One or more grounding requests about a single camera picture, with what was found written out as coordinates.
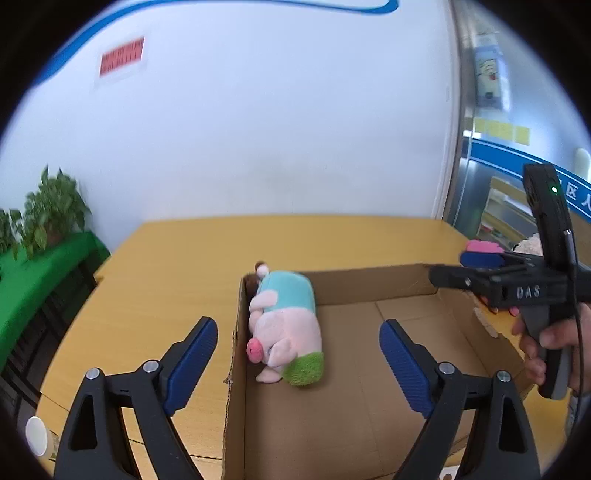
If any glass door with blue band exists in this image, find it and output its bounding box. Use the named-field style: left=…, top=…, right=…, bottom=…
left=450, top=0, right=591, bottom=259

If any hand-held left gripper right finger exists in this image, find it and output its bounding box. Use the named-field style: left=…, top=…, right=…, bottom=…
left=379, top=318, right=542, bottom=480

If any small potted green plant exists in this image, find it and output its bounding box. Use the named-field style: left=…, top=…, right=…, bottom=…
left=0, top=209, right=24, bottom=261

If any white paper cup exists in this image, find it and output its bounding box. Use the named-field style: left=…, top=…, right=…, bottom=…
left=25, top=415, right=61, bottom=460

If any large potted green plant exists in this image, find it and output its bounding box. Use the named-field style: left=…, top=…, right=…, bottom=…
left=21, top=165, right=90, bottom=259

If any beige teddy bear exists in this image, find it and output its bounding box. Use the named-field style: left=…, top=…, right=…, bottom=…
left=513, top=233, right=544, bottom=256

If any pink pig plush toy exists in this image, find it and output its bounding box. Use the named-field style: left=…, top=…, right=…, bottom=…
left=248, top=270, right=325, bottom=387

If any blue door poster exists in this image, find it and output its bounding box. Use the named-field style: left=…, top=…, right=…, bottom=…
left=473, top=34, right=505, bottom=109

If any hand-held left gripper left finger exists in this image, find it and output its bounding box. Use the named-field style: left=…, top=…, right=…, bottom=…
left=54, top=316, right=219, bottom=480

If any red wall sign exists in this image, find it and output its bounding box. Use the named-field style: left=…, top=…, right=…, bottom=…
left=95, top=36, right=147, bottom=88

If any green covered side table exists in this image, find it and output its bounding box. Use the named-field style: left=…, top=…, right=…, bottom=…
left=0, top=231, right=112, bottom=384

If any small brown plush toy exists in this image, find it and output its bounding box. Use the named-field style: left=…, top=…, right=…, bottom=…
left=242, top=261, right=271, bottom=296

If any cardboard box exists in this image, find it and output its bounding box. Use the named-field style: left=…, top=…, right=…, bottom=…
left=223, top=263, right=536, bottom=480

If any person's right hand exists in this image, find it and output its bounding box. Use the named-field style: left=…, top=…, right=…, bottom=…
left=512, top=305, right=591, bottom=394

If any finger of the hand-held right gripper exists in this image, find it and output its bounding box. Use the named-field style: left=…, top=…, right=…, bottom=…
left=429, top=264, right=494, bottom=297
left=461, top=250, right=546, bottom=269

